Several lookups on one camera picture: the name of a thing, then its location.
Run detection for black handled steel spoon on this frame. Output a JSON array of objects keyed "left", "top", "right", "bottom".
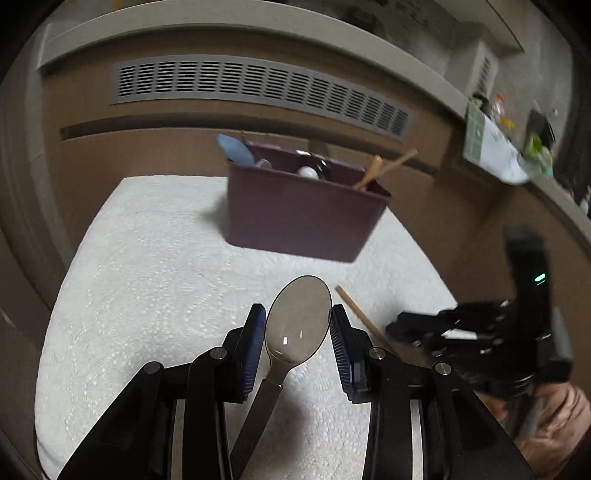
[
  {"left": 229, "top": 275, "right": 332, "bottom": 479},
  {"left": 296, "top": 150, "right": 329, "bottom": 180}
]

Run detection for blue plastic spoon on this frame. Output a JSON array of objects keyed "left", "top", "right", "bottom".
[{"left": 216, "top": 134, "right": 256, "bottom": 166}]

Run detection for shovel shaped metal spoon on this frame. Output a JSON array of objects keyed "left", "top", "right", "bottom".
[{"left": 254, "top": 159, "right": 273, "bottom": 169}]

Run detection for person's right hand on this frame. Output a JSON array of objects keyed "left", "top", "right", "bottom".
[{"left": 514, "top": 383, "right": 590, "bottom": 479}]

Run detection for white textured table mat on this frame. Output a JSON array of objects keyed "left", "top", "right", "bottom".
[{"left": 35, "top": 176, "right": 456, "bottom": 479}]

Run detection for cluttered items on counter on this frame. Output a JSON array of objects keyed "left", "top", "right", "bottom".
[{"left": 468, "top": 93, "right": 575, "bottom": 199}]

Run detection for white green paper package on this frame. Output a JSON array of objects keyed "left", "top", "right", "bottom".
[{"left": 463, "top": 102, "right": 531, "bottom": 186}]

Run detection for wooden spoon in caddy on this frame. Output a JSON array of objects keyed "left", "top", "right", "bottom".
[{"left": 353, "top": 155, "right": 384, "bottom": 190}]

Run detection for white round spoon in caddy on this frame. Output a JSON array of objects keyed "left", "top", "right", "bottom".
[{"left": 297, "top": 166, "right": 320, "bottom": 180}]

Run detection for purple plastic utensil caddy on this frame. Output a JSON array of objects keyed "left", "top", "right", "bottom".
[{"left": 224, "top": 141, "right": 392, "bottom": 263}]

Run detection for grey ventilation grille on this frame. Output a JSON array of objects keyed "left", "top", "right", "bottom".
[{"left": 113, "top": 54, "right": 415, "bottom": 140}]

